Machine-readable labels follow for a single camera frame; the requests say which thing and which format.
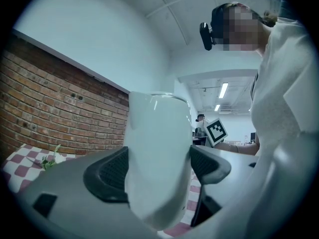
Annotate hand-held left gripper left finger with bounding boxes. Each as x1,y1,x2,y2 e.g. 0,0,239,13
18,145,161,239

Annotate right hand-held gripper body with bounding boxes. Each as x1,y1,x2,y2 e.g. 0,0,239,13
204,117,229,148

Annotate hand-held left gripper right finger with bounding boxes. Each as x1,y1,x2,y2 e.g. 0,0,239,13
189,144,260,228

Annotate white electric kettle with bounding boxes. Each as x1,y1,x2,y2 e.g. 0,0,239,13
123,91,194,232

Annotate person's right forearm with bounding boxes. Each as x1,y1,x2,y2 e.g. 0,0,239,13
215,142,260,157

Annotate white flower bouquet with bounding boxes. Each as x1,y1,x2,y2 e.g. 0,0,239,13
40,144,62,170

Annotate table with checkered cloth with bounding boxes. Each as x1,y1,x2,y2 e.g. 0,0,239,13
1,143,203,237

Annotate person's beige shirt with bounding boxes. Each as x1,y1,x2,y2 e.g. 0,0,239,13
194,16,318,239

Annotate person's head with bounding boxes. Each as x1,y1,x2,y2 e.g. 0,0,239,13
211,1,279,59

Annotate black bag strap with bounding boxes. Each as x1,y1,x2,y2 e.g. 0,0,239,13
250,71,260,102

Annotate black head camera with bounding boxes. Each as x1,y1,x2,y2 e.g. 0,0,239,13
199,4,227,51

